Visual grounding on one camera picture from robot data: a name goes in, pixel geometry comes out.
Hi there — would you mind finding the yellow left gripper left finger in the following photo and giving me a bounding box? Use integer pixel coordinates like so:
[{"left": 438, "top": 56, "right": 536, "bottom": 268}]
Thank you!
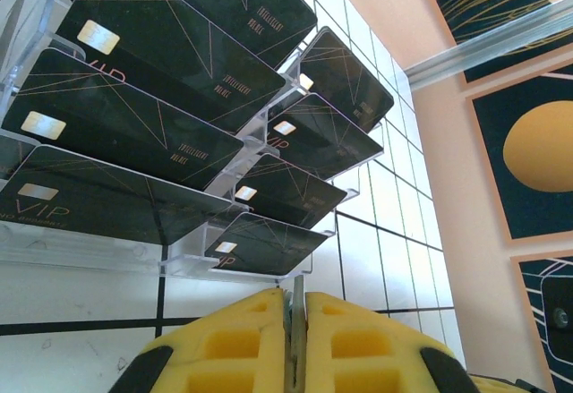
[{"left": 118, "top": 288, "right": 292, "bottom": 393}]

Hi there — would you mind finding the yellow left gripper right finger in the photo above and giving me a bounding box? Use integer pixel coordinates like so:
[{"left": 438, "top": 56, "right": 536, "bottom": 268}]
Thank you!
[{"left": 304, "top": 292, "right": 475, "bottom": 393}]

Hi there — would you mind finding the black VIP credit card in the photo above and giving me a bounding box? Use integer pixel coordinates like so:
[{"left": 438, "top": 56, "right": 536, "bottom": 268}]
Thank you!
[
  {"left": 286, "top": 275, "right": 308, "bottom": 389},
  {"left": 56, "top": 0, "right": 287, "bottom": 134},
  {"left": 235, "top": 153, "right": 348, "bottom": 228},
  {"left": 210, "top": 212, "right": 330, "bottom": 278},
  {"left": 133, "top": 0, "right": 319, "bottom": 70},
  {"left": 0, "top": 144, "right": 247, "bottom": 246},
  {"left": 2, "top": 47, "right": 245, "bottom": 191},
  {"left": 267, "top": 92, "right": 385, "bottom": 182},
  {"left": 297, "top": 25, "right": 395, "bottom": 133}
]

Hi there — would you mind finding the clear acrylic card display stand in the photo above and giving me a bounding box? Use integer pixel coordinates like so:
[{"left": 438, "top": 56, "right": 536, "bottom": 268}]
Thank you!
[{"left": 0, "top": 0, "right": 386, "bottom": 282}]

